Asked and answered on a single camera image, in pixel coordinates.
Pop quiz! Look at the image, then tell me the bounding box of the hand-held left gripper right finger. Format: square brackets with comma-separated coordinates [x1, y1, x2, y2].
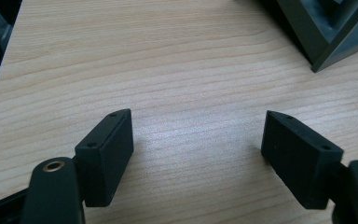
[260, 110, 345, 210]

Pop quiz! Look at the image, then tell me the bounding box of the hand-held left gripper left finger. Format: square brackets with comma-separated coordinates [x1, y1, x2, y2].
[74, 108, 135, 208]

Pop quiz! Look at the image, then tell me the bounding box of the dark green plastic box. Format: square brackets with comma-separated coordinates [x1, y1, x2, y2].
[257, 0, 358, 74]

